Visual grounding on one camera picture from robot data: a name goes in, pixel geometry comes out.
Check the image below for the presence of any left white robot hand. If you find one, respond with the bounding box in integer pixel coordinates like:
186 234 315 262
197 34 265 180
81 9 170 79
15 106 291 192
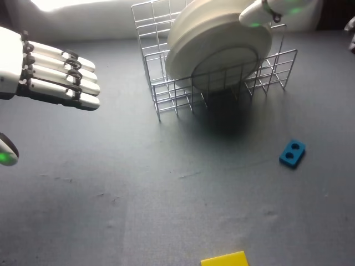
0 26 101 167

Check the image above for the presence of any white plate with dark rim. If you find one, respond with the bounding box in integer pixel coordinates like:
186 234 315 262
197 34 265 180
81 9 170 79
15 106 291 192
165 12 275 95
167 0 252 50

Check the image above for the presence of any yellow rectangular block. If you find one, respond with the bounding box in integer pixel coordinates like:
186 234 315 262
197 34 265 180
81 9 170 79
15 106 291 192
200 250 250 266

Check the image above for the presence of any silver wire dish rack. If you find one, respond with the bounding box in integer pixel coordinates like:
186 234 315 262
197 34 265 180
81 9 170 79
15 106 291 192
130 0 299 122

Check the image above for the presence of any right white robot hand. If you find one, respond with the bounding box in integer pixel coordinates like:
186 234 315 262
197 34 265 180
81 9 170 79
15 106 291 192
239 0 317 28

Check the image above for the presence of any blue block with two holes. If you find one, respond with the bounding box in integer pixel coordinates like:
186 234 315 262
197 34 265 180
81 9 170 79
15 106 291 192
278 139 308 169

